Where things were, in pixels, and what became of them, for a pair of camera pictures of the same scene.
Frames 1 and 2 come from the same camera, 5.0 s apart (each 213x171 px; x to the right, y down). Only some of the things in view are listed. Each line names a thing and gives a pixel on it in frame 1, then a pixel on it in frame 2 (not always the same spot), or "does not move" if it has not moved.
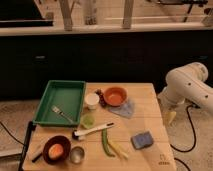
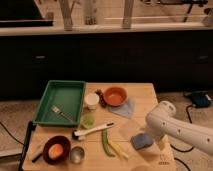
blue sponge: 141,140 does not move
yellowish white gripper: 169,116 to 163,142
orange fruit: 55,151 does not move
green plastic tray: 61,104 does not move
